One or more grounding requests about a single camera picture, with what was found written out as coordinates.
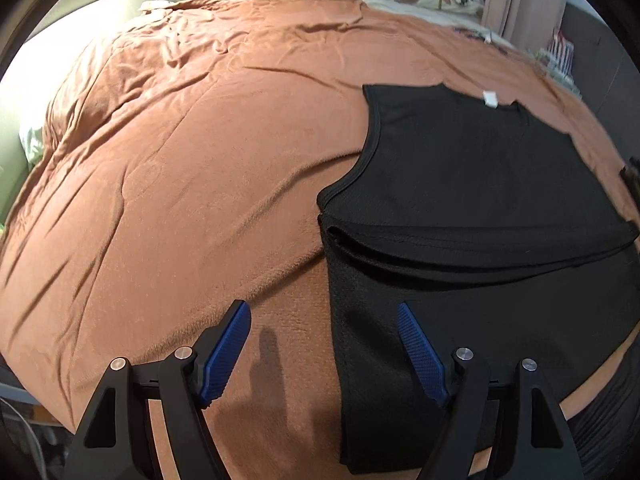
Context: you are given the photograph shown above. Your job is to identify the grey cabinet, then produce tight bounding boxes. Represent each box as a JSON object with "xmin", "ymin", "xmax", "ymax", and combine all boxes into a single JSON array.
[{"xmin": 547, "ymin": 0, "xmax": 640, "ymax": 111}]

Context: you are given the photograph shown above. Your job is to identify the brown fleece blanket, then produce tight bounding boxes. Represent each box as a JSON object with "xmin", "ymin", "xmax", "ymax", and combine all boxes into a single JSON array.
[{"xmin": 0, "ymin": 0, "xmax": 640, "ymax": 480}]

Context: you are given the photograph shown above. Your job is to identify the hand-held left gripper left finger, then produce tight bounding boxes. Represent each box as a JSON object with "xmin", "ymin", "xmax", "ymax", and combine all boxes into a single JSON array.
[{"xmin": 62, "ymin": 300, "xmax": 251, "ymax": 480}]

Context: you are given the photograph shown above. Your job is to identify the dark ribbed cloth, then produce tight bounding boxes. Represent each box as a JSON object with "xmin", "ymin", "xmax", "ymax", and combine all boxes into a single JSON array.
[{"xmin": 560, "ymin": 347, "xmax": 640, "ymax": 480}]

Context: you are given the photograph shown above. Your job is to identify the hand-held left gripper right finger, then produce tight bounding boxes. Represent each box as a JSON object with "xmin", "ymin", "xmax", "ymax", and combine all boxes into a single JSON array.
[{"xmin": 397, "ymin": 302, "xmax": 583, "ymax": 480}]

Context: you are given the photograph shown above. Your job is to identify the red white boxes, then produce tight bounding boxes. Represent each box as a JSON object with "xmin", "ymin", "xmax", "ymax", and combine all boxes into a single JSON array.
[{"xmin": 546, "ymin": 30, "xmax": 576, "ymax": 73}]

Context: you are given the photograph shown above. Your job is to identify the black sleeveless top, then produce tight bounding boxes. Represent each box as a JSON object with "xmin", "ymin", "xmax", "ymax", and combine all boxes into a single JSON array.
[{"xmin": 316, "ymin": 83, "xmax": 640, "ymax": 461}]

